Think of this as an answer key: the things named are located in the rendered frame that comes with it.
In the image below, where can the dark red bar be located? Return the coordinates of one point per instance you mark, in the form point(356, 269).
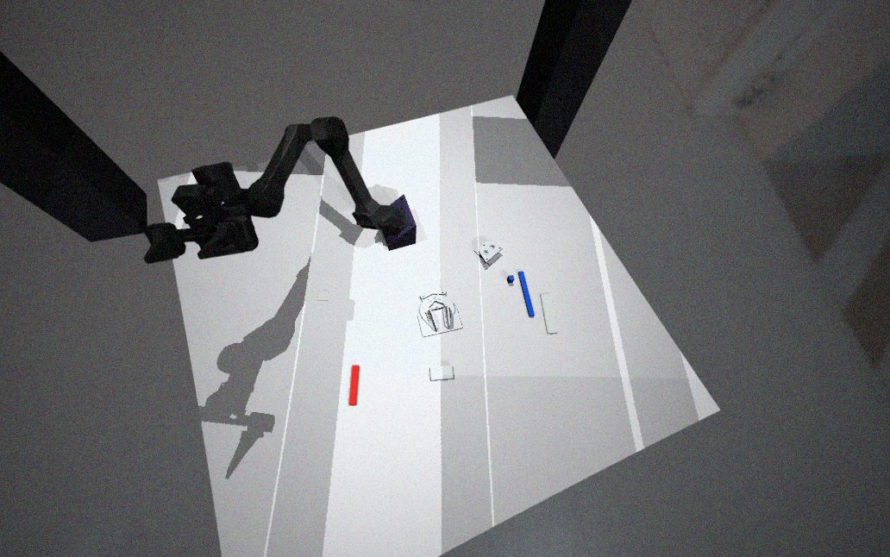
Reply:
point(354, 385)

